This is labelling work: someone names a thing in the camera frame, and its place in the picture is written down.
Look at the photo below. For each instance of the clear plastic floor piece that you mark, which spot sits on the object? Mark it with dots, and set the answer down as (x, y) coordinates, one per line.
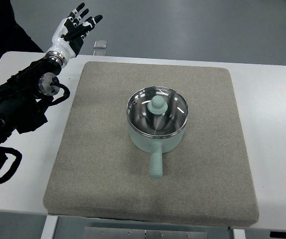
(100, 44)

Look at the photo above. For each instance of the mint green pot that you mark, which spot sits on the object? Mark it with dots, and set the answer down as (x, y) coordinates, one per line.
(156, 148)

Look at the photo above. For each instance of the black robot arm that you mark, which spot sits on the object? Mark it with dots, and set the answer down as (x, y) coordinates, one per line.
(24, 99)

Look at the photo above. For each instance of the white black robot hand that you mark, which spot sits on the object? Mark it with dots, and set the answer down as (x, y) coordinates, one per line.
(69, 36)

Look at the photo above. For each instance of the beige fabric mat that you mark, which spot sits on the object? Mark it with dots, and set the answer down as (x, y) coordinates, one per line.
(100, 173)

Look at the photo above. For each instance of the grey metal plate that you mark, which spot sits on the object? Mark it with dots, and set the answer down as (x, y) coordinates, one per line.
(115, 233)

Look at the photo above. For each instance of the black label strip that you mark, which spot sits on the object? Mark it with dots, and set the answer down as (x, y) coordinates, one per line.
(278, 235)

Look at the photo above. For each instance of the glass lid with green knob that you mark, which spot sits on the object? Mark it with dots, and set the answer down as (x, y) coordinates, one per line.
(157, 112)

